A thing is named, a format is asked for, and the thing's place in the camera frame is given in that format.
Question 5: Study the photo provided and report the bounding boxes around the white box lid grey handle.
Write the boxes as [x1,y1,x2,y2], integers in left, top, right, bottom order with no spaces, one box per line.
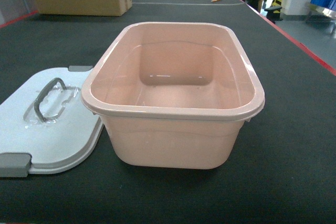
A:
[1,66,103,178]

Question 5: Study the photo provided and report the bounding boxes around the pink plastic storage box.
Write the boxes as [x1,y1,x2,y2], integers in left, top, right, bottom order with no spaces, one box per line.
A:
[81,22,266,169]

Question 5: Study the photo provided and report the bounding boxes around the blue bins right rack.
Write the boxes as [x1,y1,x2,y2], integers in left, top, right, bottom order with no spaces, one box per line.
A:
[310,0,336,10]

